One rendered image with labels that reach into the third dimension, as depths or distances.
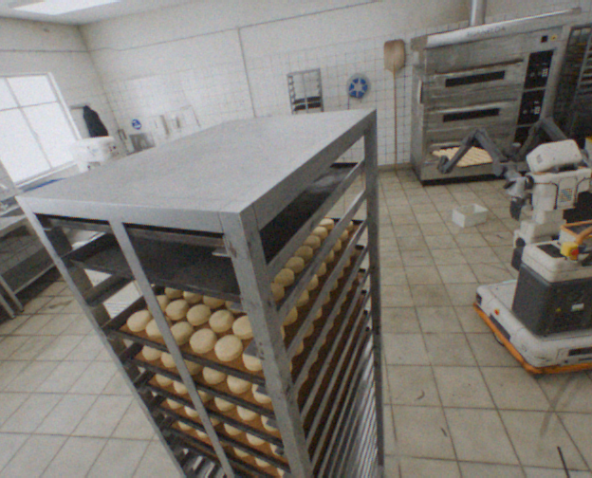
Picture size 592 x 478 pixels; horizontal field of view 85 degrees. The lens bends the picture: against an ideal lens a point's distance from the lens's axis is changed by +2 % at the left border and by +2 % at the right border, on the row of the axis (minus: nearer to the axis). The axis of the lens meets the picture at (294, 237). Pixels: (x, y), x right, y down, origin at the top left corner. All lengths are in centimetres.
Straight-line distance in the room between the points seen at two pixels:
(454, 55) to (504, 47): 56
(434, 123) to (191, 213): 482
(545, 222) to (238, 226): 233
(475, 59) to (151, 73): 506
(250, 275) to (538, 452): 214
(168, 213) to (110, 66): 678
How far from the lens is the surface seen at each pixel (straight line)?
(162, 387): 92
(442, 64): 507
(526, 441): 240
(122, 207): 50
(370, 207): 98
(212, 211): 38
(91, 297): 80
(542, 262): 227
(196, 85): 645
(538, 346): 249
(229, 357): 64
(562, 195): 247
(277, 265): 51
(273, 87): 605
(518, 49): 533
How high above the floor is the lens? 195
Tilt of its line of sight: 28 degrees down
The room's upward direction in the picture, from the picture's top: 10 degrees counter-clockwise
